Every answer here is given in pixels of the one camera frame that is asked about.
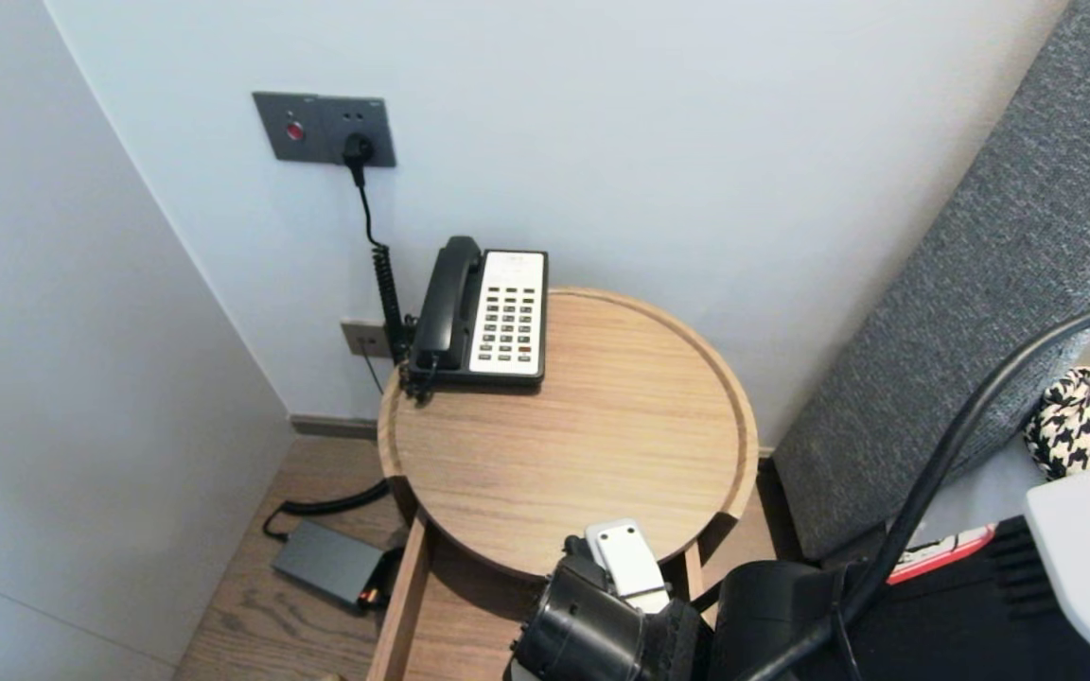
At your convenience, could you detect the round wooden side table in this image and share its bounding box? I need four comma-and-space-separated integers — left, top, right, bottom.
365, 511, 707, 681
376, 288, 759, 583

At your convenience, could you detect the grey power adapter box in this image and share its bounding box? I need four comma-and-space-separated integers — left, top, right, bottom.
271, 521, 387, 608

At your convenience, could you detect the black white desk telephone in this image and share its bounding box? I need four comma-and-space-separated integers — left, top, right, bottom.
410, 248, 549, 387

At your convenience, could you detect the black telephone handset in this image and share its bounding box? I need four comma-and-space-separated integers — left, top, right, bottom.
410, 236, 483, 372

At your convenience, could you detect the grey fabric headboard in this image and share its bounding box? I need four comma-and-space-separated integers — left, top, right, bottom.
772, 0, 1090, 561

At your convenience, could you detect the thick black floor cable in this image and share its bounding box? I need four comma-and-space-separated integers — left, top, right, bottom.
263, 478, 396, 543

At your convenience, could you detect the curly black handset cord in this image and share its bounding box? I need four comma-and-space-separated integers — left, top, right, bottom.
397, 355, 438, 406

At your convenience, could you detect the small grey wall outlet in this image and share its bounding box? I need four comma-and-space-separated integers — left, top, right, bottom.
341, 322, 395, 361

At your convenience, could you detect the black plug with coiled cable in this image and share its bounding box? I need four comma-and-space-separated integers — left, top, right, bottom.
342, 133, 411, 365

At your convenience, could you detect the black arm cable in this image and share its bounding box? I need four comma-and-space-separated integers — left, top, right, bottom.
744, 295, 1090, 681

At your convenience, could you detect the grey wall socket panel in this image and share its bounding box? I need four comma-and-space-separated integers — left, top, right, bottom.
253, 92, 396, 168

